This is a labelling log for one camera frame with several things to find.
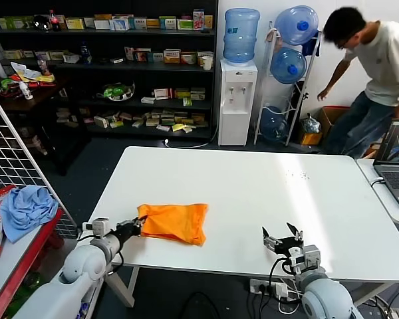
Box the dark blue hanging cloth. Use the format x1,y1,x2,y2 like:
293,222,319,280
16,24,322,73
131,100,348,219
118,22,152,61
301,29,323,56

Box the blue water cooler jug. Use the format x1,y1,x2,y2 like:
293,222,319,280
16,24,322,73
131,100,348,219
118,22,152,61
223,8,261,66
261,106,291,142
270,47,308,85
274,5,320,47

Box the black shelving unit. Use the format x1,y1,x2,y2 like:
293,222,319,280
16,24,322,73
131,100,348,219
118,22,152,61
0,0,219,140

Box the small yellow box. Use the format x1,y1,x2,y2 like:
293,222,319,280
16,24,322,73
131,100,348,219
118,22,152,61
299,131,324,146

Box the red green packaging pile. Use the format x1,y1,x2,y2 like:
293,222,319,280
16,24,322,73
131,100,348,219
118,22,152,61
0,74,24,97

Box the white wire grid panel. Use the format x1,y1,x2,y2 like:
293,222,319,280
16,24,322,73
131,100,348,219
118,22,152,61
0,81,84,240

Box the dark wooden table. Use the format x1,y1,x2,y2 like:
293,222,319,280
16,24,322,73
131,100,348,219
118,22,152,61
0,74,90,177

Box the orange yellow medicine box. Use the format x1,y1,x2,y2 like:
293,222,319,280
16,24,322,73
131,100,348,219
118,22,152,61
164,49,182,64

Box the white red-edged rack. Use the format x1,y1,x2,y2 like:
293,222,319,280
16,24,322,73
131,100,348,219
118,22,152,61
0,185,82,319

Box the white water dispenser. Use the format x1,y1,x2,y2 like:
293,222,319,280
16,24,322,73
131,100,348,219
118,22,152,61
218,58,259,147

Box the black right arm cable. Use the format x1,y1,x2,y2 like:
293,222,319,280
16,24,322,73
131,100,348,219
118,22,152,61
269,255,299,293

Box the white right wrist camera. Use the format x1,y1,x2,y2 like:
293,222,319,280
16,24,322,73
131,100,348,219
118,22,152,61
289,245,322,272

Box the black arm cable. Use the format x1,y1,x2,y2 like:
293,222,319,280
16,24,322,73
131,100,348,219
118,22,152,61
108,252,124,276
269,255,299,293

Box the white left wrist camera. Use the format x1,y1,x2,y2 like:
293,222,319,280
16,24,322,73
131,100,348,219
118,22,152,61
82,218,110,239

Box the man's right forearm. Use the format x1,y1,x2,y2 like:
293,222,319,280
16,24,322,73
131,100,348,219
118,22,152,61
324,54,353,94

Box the purple drink bottle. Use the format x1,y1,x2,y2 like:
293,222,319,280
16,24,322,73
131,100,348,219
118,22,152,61
37,54,51,76

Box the white table leg frame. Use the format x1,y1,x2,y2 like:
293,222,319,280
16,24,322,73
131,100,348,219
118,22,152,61
104,265,140,308

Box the man in white t-shirt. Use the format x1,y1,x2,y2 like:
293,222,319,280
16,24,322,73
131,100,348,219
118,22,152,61
317,6,399,160

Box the shiny silver ball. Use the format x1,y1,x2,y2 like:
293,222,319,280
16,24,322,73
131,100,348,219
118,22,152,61
33,15,51,31

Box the white metal jug rack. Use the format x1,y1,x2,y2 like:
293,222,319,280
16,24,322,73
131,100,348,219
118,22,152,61
254,21,323,147

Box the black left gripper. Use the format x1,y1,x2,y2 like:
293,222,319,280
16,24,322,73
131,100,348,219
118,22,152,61
116,215,148,239

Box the white plastic bottle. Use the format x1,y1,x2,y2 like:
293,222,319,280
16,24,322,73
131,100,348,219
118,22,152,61
19,80,34,100

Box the orange t-shirt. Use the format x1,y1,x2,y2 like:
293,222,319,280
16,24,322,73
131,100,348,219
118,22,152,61
136,202,209,247

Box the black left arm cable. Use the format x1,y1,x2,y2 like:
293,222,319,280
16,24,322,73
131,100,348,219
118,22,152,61
108,252,124,276

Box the tall pink medicine box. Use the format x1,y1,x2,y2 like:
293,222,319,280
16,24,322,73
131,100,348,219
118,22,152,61
193,9,205,31

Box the light blue crumpled cloth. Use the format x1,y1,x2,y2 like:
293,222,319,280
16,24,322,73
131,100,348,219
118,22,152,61
0,185,60,243

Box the white floor cable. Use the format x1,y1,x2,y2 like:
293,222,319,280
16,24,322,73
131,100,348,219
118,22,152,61
162,126,219,150

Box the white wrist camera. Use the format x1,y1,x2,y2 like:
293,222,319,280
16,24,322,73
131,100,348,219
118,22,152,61
289,245,322,272
82,218,110,239

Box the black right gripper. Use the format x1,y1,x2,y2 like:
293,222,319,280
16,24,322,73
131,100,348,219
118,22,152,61
261,222,307,257

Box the white power strip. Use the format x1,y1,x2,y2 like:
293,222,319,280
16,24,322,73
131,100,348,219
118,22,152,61
249,278,289,298

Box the black floor cable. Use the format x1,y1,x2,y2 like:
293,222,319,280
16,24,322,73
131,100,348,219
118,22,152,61
181,291,220,319

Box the bowl of green packets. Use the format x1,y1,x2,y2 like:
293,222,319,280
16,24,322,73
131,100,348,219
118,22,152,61
96,82,136,102

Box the blue drink bottle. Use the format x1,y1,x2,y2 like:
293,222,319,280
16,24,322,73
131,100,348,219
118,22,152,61
79,40,93,64

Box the cola bottle red cap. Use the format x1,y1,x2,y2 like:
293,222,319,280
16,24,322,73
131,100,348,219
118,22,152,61
49,9,63,32

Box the loose paper sheets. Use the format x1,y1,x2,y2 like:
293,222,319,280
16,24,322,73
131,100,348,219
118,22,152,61
10,61,56,84

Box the red snack bag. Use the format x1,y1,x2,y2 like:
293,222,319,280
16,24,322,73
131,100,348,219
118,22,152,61
0,184,18,209

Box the open cardboard box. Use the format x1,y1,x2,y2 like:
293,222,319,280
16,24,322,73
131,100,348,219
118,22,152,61
318,105,350,136

